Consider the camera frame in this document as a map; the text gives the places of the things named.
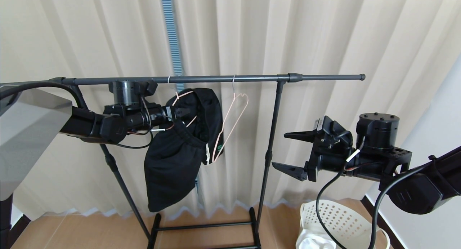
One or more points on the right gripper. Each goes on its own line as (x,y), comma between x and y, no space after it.
(335,164)

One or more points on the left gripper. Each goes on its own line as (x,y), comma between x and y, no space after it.
(156,115)

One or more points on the pink clothes hanger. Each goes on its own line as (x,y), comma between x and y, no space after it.
(182,94)
(230,128)

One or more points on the black shorts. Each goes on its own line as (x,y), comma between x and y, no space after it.
(173,169)

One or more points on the white shirt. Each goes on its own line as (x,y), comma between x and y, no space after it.
(309,243)

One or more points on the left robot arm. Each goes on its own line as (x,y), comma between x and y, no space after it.
(36,133)

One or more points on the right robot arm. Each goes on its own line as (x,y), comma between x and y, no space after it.
(378,130)

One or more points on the black clothes rack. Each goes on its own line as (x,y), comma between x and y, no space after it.
(223,78)

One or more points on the white laundry basket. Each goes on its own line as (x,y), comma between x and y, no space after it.
(342,220)

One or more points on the beige curtain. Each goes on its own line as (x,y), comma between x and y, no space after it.
(324,32)

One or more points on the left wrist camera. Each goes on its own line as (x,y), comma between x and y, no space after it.
(147,87)

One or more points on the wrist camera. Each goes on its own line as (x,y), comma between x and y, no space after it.
(147,87)
(333,132)

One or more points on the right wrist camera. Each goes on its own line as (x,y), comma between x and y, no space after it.
(333,132)

